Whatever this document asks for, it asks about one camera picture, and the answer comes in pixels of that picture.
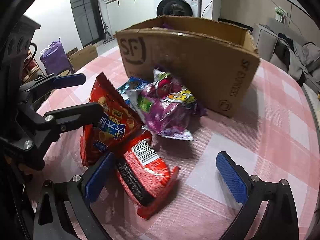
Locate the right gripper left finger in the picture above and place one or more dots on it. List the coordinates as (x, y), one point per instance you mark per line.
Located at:
(51, 218)

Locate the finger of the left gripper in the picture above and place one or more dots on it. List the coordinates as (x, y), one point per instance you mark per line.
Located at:
(50, 82)
(70, 118)

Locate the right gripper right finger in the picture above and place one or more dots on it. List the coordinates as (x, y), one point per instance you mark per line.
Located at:
(279, 221)

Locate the red crisp snack bag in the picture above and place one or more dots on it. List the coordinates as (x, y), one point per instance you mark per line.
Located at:
(114, 125)

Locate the red white noodle packet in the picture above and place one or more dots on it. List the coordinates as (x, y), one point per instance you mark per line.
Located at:
(144, 175)

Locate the purple candy bag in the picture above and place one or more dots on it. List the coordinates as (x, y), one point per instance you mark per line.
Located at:
(166, 106)

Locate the purple plastic bag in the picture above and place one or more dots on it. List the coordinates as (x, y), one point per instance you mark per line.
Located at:
(55, 59)

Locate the shoe rack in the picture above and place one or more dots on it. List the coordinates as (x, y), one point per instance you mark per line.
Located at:
(31, 69)

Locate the cardboard box on floor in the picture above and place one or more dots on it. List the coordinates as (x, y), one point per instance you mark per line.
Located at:
(79, 58)

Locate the pink plaid tablecloth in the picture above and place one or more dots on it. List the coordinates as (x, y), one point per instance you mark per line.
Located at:
(272, 135)

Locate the black glass door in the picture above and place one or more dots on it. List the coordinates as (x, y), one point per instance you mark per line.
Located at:
(87, 18)

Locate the white kitchen cabinets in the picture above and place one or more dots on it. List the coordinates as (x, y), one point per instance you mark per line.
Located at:
(125, 13)

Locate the white washing machine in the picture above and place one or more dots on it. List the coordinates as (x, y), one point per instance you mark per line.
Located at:
(189, 8)

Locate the grey clothes pile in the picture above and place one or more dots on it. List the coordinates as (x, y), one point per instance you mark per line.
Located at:
(298, 59)

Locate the SF cardboard box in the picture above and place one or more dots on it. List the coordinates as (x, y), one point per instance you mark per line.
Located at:
(215, 60)

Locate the grey sofa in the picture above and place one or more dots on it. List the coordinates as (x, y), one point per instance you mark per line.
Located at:
(266, 36)

